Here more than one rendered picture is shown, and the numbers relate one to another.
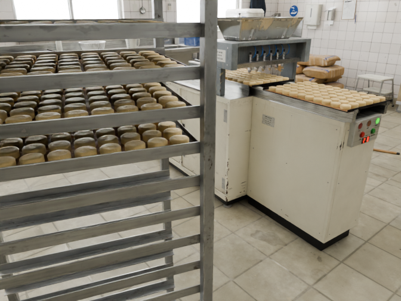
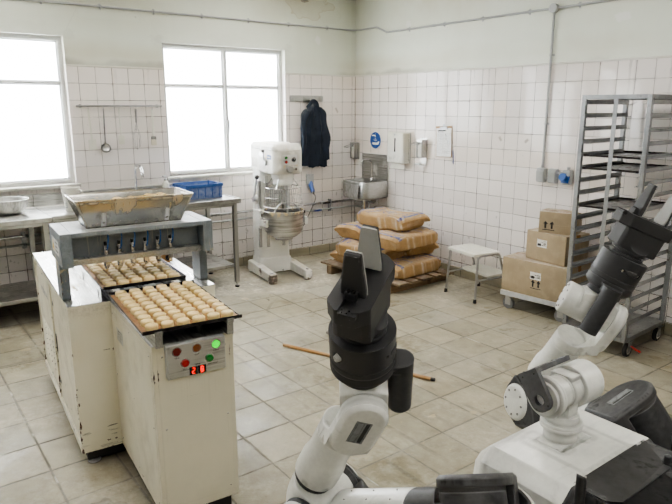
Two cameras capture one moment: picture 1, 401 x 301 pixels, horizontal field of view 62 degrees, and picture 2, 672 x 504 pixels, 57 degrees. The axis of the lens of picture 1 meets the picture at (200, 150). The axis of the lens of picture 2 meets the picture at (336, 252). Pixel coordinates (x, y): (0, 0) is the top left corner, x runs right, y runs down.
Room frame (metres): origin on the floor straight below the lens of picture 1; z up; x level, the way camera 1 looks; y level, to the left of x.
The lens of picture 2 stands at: (-0.57, -1.51, 1.73)
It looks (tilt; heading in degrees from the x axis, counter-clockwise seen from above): 13 degrees down; 2
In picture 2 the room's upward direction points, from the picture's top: straight up
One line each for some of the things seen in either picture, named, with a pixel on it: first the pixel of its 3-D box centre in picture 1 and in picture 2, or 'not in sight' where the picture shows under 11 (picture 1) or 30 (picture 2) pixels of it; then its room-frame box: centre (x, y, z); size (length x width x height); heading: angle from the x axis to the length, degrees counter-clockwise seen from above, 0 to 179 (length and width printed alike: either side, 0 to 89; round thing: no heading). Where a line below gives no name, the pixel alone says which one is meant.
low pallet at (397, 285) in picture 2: not in sight; (385, 271); (5.70, -1.84, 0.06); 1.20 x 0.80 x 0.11; 41
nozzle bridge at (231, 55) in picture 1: (256, 64); (134, 254); (2.41, -0.39, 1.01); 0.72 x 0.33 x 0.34; 124
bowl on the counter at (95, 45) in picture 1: (92, 47); (7, 206); (4.34, 1.34, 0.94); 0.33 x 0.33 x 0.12
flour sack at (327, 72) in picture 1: (324, 70); (403, 237); (5.47, -2.01, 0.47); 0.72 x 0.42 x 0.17; 134
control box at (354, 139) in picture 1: (364, 129); (195, 356); (1.69, -0.88, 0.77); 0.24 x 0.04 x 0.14; 124
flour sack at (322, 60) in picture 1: (314, 59); (391, 219); (5.67, -1.88, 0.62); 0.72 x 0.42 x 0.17; 45
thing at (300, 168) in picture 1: (303, 161); (172, 395); (1.99, -0.68, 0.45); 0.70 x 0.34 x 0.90; 34
